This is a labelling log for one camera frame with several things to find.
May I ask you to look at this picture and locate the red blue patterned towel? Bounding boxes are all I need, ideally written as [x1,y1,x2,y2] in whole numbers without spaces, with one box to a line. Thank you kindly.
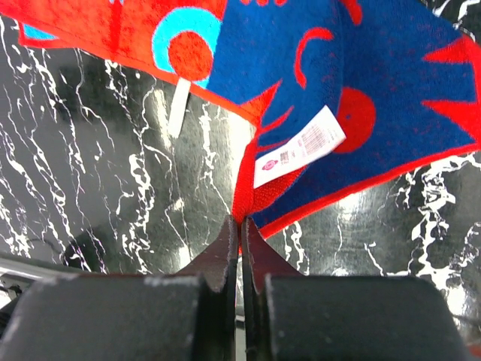
[1,1,480,237]

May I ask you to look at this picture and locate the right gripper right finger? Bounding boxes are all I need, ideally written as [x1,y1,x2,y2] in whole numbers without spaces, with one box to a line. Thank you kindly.
[240,219,476,360]

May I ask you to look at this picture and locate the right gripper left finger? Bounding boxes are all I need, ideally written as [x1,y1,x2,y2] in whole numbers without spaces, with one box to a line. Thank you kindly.
[1,217,238,360]

